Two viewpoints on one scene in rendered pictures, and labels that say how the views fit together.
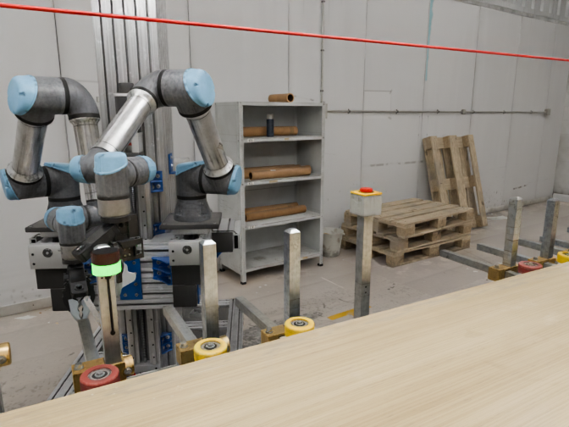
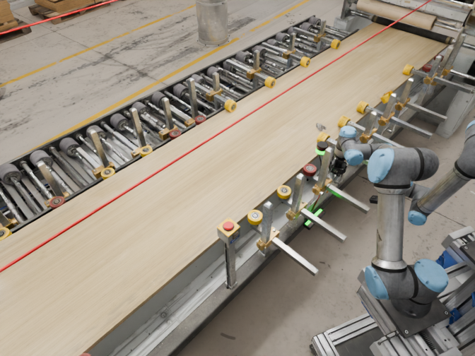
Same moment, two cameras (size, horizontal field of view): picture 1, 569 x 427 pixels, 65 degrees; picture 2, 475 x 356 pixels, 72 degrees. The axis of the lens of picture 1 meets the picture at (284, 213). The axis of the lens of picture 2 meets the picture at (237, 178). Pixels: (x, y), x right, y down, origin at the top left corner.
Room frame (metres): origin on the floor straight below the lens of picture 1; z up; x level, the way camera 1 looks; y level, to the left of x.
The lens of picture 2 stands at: (2.11, -0.43, 2.33)
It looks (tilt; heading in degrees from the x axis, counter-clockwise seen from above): 46 degrees down; 164
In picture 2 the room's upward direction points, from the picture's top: 1 degrees counter-clockwise
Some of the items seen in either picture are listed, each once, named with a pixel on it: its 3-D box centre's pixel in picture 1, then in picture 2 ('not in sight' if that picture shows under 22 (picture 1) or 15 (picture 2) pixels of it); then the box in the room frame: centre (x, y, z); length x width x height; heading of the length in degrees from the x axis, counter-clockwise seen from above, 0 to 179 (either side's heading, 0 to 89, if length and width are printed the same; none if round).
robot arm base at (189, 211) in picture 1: (192, 206); (413, 294); (1.78, 0.37, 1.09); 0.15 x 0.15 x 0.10
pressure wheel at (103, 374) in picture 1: (102, 395); (308, 174); (0.87, 0.40, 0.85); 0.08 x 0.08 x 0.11
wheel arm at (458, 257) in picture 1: (483, 266); not in sight; (1.77, -0.82, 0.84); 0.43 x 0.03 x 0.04; 29
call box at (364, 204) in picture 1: (365, 203); (228, 232); (1.35, -0.25, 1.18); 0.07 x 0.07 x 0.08; 29
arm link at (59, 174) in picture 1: (60, 179); not in sight; (1.74, 0.87, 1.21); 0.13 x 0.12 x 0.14; 133
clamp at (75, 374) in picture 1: (103, 372); (321, 185); (0.97, 0.43, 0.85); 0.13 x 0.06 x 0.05; 119
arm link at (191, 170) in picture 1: (192, 177); (424, 280); (1.78, 0.37, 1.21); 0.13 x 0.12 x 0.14; 75
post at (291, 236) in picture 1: (291, 307); (266, 232); (1.23, -0.02, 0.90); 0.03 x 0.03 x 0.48; 29
